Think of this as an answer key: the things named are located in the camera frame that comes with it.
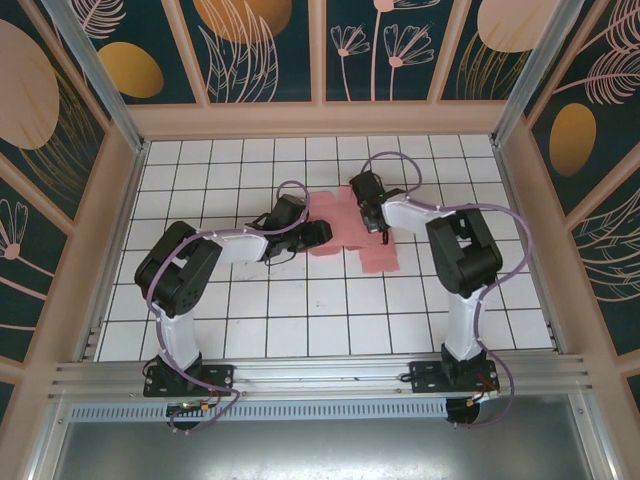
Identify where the grey metal sheet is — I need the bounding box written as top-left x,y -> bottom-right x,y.
29,393 -> 619,480

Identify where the aluminium mounting rail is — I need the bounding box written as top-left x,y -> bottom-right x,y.
48,353 -> 592,401

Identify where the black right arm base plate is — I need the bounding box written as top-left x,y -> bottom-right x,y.
408,360 -> 501,396

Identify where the aluminium side rail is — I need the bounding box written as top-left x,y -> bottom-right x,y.
79,141 -> 150,362
491,141 -> 570,354

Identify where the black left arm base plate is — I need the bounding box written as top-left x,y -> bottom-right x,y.
143,363 -> 236,399

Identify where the slotted grey cable duct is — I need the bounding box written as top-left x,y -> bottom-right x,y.
69,397 -> 450,422

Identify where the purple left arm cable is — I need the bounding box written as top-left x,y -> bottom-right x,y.
144,179 -> 312,435

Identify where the aluminium corner post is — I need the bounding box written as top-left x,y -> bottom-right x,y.
40,0 -> 151,155
489,0 -> 600,147

